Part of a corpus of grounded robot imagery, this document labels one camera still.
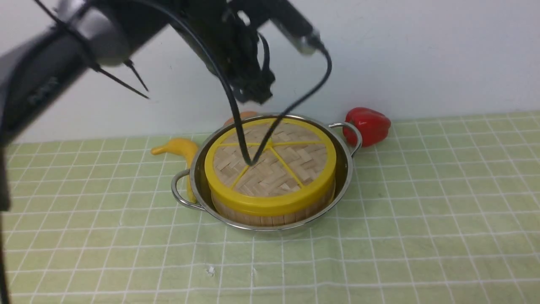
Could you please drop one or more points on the yellow banana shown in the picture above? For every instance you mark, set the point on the yellow banana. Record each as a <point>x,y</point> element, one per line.
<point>188,150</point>

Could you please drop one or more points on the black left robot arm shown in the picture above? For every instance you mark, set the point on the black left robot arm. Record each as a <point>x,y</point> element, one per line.
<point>91,34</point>

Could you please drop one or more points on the bamboo steamer basket yellow rim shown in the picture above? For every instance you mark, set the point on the bamboo steamer basket yellow rim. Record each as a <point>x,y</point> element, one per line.
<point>270,217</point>

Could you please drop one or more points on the green checkered tablecloth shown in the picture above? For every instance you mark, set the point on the green checkered tablecloth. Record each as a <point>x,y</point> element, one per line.
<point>444,211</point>

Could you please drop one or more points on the red bell pepper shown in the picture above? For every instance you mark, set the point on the red bell pepper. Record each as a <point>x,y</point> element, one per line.
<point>373,125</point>

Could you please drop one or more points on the stainless steel pot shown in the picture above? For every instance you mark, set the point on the stainless steel pot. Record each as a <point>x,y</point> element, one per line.
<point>202,192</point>

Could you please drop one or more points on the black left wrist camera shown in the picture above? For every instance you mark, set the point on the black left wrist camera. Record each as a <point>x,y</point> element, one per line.
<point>289,21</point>

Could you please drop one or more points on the orange fruit behind pot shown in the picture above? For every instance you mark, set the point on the orange fruit behind pot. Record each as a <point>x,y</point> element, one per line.
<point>243,115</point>

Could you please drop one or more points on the woven bamboo steamer lid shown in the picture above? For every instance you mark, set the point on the woven bamboo steamer lid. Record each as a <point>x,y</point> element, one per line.
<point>295,175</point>

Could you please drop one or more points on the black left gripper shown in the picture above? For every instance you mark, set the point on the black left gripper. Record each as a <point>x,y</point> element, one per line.
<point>234,45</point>

